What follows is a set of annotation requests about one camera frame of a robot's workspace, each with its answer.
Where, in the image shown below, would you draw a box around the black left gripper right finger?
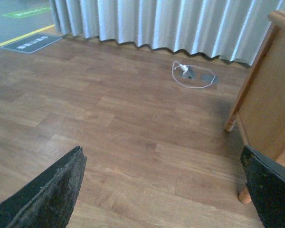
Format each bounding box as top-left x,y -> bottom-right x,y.
240,145 -> 285,228

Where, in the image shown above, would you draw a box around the wooden nightstand cabinet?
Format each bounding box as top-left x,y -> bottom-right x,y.
224,10 -> 285,204

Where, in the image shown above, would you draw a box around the grey pleated curtain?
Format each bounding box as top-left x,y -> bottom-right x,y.
50,0 -> 285,65

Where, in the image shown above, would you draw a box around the dark floor sign mat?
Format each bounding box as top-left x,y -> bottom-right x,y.
0,33 -> 62,54

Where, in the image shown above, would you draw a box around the closed grey floor socket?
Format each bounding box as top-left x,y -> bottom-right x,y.
201,74 -> 219,84

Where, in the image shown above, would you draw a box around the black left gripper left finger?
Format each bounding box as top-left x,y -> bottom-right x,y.
0,146 -> 87,228

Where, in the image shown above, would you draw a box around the white floor cable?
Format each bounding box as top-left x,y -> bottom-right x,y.
172,61 -> 216,89

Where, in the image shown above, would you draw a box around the open grey floor socket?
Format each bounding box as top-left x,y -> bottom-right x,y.
179,67 -> 196,79

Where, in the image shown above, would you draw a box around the white floor plug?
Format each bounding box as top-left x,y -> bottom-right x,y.
181,65 -> 189,73

